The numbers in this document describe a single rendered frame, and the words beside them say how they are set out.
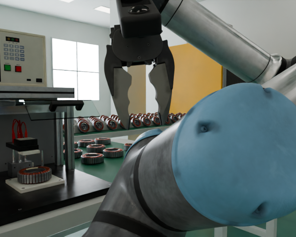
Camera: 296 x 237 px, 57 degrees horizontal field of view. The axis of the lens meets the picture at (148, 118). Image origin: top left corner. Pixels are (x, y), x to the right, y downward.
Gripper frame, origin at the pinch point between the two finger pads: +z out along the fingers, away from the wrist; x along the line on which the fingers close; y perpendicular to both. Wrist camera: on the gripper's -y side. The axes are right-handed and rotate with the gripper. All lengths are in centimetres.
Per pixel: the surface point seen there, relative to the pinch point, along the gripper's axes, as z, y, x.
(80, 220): 33, 38, 18
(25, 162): 21, 69, 40
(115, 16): -127, 475, -22
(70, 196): 27, 43, 20
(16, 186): 24, 51, 38
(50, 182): 25, 54, 28
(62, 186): 27, 53, 24
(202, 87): 13, 374, -139
